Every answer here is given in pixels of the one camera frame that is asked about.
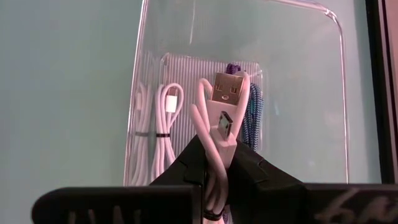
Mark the green table mat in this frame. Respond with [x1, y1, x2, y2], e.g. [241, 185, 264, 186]
[0, 0, 382, 224]

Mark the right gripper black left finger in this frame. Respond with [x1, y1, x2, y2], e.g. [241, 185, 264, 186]
[30, 134, 206, 224]

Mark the white cable with metal plug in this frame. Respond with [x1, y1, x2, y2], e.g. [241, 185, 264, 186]
[188, 70, 251, 224]

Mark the blue braided USB cable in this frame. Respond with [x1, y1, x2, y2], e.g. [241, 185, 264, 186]
[241, 82, 264, 152]

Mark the white USB-C cable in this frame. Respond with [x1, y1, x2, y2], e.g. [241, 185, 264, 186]
[150, 82, 185, 184]

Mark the black USB cable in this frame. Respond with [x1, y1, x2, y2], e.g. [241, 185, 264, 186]
[225, 63, 243, 75]

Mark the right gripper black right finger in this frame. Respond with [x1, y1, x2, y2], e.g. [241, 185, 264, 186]
[228, 141, 398, 224]

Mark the black table frame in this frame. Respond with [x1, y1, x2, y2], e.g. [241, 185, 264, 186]
[365, 0, 389, 184]

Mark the clear plastic container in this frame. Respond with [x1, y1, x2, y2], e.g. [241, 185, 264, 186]
[123, 0, 349, 187]

